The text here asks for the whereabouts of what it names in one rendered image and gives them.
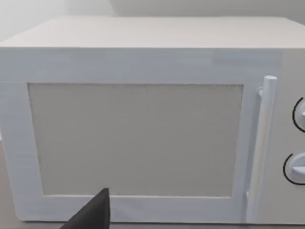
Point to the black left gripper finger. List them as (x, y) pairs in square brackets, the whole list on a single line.
[(95, 212)]

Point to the pale microwave door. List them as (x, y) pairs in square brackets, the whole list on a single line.
[(135, 138)]

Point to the pale microwave oven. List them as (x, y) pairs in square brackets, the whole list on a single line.
[(152, 33)]

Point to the pale microwave knob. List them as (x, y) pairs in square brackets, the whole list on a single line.
[(296, 168), (300, 114)]

